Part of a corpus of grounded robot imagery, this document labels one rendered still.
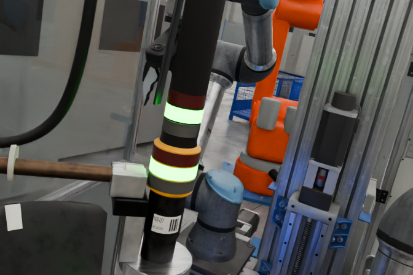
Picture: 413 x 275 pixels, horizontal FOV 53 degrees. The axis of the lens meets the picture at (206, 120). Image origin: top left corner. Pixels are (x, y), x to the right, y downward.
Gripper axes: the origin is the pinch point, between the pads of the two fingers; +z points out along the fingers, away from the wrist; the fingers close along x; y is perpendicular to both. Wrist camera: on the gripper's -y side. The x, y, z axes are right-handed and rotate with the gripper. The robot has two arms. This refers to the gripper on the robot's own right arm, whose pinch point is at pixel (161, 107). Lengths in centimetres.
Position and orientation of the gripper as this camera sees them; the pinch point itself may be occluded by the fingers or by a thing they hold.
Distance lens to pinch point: 94.7
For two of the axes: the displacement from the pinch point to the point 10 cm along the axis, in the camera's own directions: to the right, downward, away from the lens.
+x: -9.2, -2.6, 2.9
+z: -2.0, 9.5, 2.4
